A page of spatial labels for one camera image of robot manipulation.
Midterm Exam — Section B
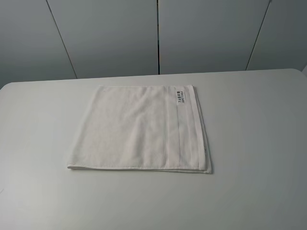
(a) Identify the white towel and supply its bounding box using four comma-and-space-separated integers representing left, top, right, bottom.
67, 85, 212, 174

